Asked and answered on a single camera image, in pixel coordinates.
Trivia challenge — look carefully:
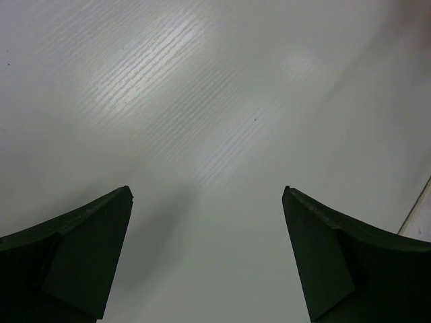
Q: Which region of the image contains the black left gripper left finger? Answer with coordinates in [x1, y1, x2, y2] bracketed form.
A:
[1, 186, 133, 322]

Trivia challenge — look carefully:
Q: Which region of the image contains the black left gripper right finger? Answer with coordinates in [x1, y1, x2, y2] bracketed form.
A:
[282, 187, 430, 322]

